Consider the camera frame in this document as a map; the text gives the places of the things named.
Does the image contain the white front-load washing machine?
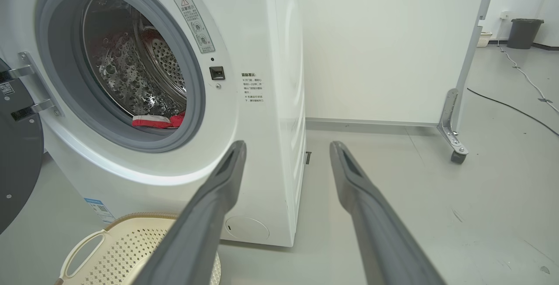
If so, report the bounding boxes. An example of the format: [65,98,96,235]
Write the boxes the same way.
[0,0,307,247]

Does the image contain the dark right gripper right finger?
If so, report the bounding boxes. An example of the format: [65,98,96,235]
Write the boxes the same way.
[329,141,446,285]

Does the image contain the white floor cable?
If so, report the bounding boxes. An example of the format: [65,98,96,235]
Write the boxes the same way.
[497,40,559,114]

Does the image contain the blue energy label sticker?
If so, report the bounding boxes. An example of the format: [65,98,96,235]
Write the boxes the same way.
[84,197,115,224]

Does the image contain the black text notice sticker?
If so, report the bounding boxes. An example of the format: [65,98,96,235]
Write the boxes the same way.
[241,73,264,104]

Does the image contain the white partition panel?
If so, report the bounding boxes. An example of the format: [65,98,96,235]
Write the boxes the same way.
[300,0,499,127]

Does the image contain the black floor cable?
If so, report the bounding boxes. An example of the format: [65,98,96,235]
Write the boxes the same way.
[467,87,559,137]

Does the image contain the red garment with white trim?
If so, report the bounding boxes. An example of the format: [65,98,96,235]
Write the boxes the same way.
[132,110,186,130]

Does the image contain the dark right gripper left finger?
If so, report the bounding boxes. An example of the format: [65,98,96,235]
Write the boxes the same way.
[133,141,248,285]

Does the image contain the dark washing machine door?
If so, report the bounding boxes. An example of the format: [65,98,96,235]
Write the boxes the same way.
[0,57,45,236]

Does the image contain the metal partition leg with caster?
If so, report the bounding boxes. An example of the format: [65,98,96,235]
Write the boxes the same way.
[438,88,469,165]

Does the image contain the dark grey trash bin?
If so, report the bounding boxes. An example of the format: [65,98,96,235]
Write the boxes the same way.
[506,18,545,50]

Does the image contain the grey warning sticker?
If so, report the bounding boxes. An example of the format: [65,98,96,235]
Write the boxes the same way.
[173,0,216,55]

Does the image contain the cream perforated basket brown rim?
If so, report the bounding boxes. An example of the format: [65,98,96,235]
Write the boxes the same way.
[56,213,221,285]

